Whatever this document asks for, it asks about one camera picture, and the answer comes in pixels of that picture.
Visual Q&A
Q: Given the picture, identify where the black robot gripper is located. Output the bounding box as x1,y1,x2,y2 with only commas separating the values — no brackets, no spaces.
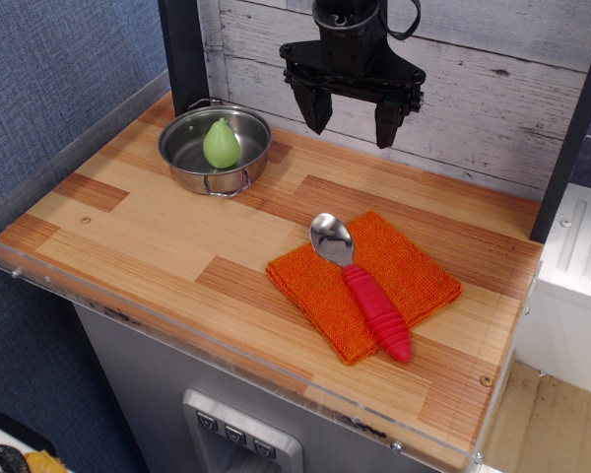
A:
280,1,426,149

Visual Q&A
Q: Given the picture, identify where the green toy pear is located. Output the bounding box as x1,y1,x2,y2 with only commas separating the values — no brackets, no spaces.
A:
203,118,240,169

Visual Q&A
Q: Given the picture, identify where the small stainless steel pan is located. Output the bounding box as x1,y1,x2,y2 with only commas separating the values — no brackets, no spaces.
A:
159,101,272,197

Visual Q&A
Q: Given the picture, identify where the orange knitted cloth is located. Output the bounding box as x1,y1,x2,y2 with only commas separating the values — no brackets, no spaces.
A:
266,211,462,365

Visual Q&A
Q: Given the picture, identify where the white ribbed side unit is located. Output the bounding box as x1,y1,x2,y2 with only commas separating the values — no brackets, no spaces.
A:
514,184,591,392

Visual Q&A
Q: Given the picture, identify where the clear acrylic table guard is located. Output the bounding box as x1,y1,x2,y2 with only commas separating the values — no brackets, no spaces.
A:
0,64,546,472

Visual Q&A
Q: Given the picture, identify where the grey cabinet with dispenser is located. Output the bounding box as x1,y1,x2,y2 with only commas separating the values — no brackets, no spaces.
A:
71,301,442,473

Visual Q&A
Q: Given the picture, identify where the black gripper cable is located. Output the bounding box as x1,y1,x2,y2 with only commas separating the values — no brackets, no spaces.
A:
376,0,422,42

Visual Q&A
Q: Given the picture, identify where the red-handled metal spoon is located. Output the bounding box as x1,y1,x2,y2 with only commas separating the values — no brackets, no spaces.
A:
309,213,413,363

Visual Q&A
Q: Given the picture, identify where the dark left vertical post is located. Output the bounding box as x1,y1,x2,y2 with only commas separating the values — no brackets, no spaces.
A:
158,0,210,116

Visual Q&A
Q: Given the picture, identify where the dark vertical post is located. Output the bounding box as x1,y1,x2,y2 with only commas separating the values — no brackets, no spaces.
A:
158,0,210,116
529,63,591,243

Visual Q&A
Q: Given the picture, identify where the dark right vertical post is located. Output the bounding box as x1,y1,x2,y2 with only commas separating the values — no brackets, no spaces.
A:
529,63,591,243

